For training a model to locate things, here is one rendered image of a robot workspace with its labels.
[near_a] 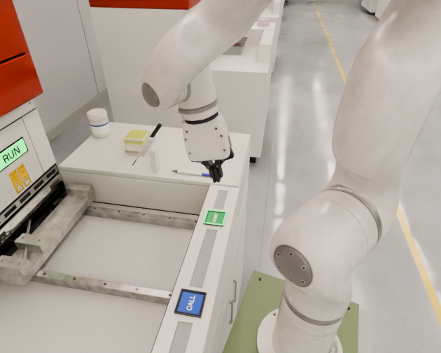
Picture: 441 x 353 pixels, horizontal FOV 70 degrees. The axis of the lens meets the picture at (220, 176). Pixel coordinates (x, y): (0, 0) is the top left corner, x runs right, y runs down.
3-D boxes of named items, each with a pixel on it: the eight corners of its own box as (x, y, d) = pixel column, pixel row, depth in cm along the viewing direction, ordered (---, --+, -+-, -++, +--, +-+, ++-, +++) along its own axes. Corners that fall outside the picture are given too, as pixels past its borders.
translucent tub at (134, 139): (125, 155, 112) (122, 138, 108) (134, 144, 118) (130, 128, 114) (145, 157, 111) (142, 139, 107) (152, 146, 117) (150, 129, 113)
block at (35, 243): (17, 248, 88) (13, 241, 86) (26, 239, 91) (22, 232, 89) (43, 253, 87) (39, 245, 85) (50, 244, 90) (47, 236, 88)
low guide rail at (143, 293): (7, 277, 88) (3, 270, 86) (12, 271, 89) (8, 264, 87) (180, 307, 80) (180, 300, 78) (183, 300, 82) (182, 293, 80)
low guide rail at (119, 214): (64, 212, 109) (61, 205, 107) (66, 209, 111) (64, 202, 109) (204, 231, 102) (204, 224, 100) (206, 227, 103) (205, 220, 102)
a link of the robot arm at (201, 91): (196, 113, 62) (224, 94, 67) (177, 43, 55) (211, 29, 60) (167, 109, 67) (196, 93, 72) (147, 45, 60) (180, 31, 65)
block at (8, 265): (-4, 272, 82) (-9, 265, 80) (5, 261, 84) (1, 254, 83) (23, 277, 81) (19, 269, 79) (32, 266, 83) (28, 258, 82)
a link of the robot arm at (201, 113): (171, 112, 65) (176, 125, 67) (212, 107, 63) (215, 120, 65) (183, 97, 72) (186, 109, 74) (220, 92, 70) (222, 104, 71)
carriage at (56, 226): (-2, 281, 83) (-6, 274, 81) (75, 195, 112) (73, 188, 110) (25, 286, 82) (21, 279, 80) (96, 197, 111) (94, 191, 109)
